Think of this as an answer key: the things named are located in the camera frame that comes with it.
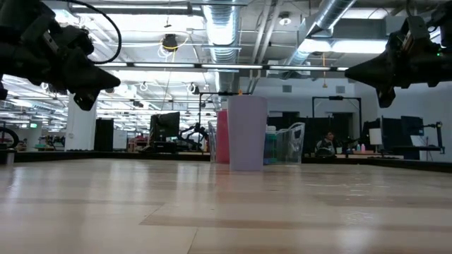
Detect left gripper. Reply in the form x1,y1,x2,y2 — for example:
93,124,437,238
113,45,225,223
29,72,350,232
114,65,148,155
0,0,122,112

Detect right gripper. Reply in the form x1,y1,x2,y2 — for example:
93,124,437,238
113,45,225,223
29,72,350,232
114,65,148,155
344,0,452,109

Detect small green paint bottle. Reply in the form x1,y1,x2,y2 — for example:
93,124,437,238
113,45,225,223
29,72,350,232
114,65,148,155
263,126,278,165

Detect red paint bottle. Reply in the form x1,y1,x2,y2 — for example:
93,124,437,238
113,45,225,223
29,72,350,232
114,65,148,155
215,108,230,165

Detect grey plastic cup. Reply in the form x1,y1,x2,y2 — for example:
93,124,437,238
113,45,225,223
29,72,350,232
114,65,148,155
227,94,268,172

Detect white building column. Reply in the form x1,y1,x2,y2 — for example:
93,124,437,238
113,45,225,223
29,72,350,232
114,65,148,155
64,92,98,152

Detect black cabinet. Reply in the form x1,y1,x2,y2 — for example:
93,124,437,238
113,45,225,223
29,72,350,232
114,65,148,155
93,117,115,152

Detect white table lamp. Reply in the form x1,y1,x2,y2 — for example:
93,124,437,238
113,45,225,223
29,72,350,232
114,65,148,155
368,126,383,146

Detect dark desk monitors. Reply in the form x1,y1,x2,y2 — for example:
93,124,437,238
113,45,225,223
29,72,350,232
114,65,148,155
362,114,425,160

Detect clear plastic container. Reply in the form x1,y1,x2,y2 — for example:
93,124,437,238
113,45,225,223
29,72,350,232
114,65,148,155
267,111,335,157

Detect person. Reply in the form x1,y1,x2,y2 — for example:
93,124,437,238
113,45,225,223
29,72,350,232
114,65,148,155
314,131,340,158

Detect black background monitor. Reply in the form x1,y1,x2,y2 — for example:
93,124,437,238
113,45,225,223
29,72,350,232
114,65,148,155
149,111,182,141

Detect long ceiling light strip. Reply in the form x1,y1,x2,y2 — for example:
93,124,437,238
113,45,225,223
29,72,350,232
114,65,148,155
94,61,350,73

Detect yellow hanging cord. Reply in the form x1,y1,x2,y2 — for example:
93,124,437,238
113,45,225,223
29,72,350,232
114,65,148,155
321,52,328,89

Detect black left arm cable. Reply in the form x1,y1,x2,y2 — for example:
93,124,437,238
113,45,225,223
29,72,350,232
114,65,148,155
61,0,123,66

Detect black ring-shaped object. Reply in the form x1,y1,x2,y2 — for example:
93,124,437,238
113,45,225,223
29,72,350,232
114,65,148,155
0,126,20,150

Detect slanted silver ventilation duct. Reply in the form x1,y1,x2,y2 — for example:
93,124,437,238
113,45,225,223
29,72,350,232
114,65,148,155
285,0,357,67

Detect black ceiling cable reel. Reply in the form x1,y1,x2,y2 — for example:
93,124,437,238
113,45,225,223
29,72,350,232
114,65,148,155
160,32,181,53

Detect wide silver ventilation duct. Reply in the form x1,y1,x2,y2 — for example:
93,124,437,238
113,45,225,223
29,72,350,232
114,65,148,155
202,0,242,66

